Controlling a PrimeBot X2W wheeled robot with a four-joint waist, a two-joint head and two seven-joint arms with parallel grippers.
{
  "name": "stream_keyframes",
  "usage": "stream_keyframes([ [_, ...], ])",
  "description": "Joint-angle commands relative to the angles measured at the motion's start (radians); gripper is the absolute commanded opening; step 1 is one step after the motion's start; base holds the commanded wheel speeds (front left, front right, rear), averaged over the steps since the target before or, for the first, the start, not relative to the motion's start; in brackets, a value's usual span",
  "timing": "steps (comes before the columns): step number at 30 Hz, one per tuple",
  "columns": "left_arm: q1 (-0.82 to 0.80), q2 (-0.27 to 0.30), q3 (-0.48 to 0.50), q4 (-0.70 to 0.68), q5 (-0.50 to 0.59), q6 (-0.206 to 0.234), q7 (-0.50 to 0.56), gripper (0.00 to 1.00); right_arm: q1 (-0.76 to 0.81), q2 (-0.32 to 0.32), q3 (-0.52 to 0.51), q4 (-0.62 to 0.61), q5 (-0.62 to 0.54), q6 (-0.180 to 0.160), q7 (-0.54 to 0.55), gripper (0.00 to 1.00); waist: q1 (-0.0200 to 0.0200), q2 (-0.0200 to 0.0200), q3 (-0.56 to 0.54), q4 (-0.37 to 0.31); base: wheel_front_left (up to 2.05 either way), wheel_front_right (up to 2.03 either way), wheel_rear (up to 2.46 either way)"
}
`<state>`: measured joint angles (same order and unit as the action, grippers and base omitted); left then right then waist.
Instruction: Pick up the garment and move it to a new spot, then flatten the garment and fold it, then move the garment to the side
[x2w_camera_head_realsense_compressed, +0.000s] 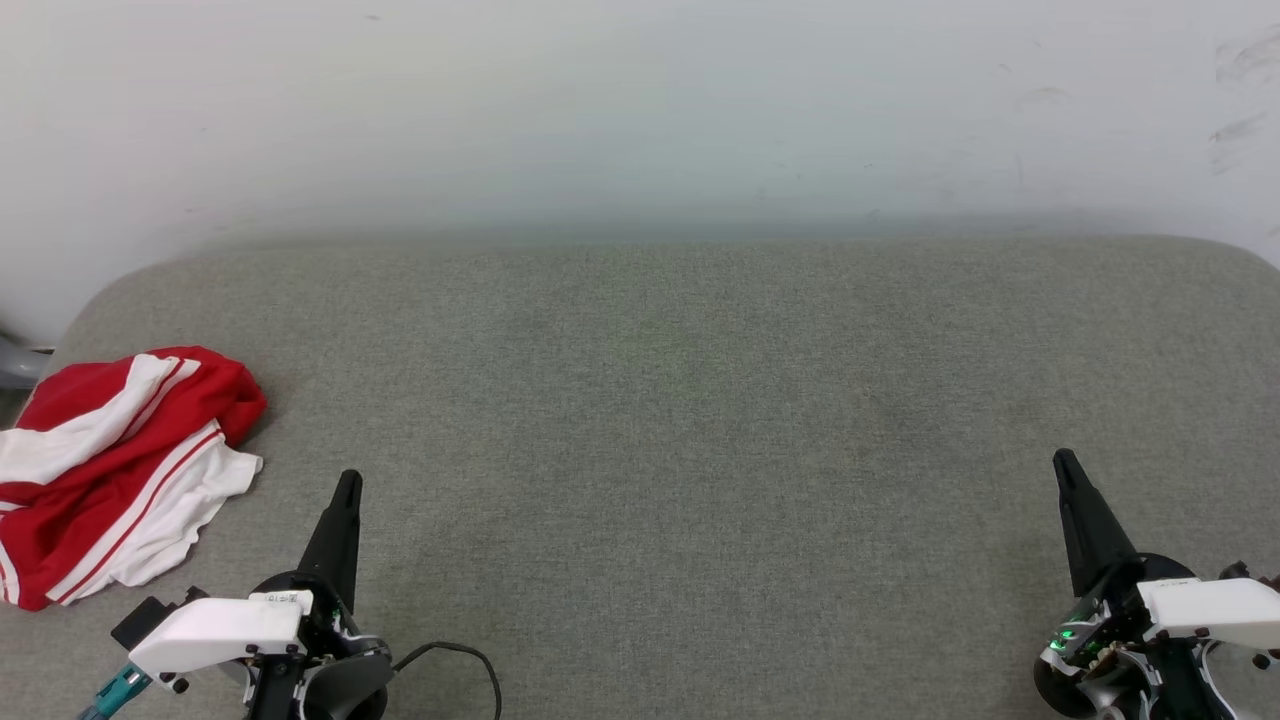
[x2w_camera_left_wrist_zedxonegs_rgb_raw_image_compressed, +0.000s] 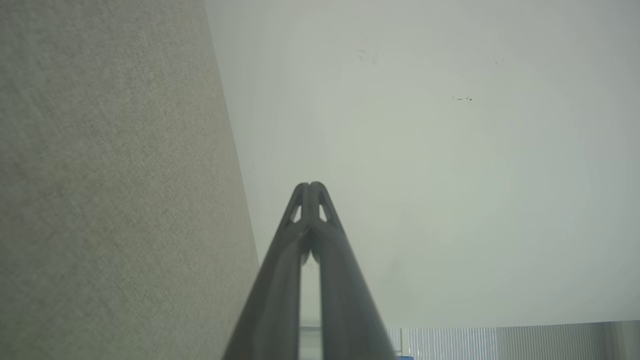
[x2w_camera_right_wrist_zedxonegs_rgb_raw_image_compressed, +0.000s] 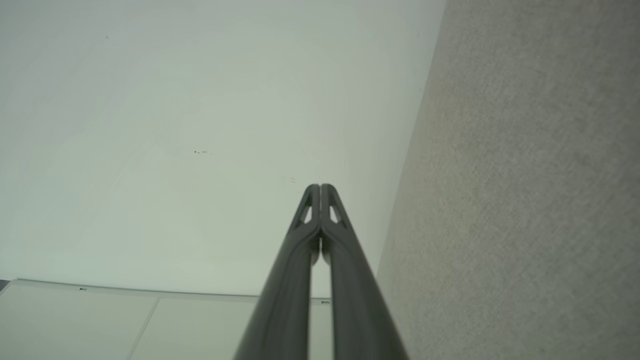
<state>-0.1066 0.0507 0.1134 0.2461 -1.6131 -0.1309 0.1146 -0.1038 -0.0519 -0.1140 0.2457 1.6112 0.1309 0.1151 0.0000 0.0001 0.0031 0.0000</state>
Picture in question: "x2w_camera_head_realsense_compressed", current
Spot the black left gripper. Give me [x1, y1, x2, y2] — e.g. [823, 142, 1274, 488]
[245, 470, 396, 720]

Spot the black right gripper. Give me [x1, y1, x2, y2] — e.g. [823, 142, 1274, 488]
[1033, 449, 1216, 720]

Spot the red and white garment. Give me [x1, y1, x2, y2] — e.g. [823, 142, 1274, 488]
[0, 346, 269, 611]

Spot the grey fabric sofa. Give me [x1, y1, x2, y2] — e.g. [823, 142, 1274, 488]
[0, 235, 1280, 720]

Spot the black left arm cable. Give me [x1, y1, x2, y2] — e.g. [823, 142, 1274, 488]
[392, 642, 502, 720]

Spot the teal left camera plug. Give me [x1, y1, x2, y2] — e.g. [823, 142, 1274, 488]
[78, 665, 153, 720]

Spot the grey metal frame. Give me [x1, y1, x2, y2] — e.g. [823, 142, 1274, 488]
[0, 335, 53, 391]

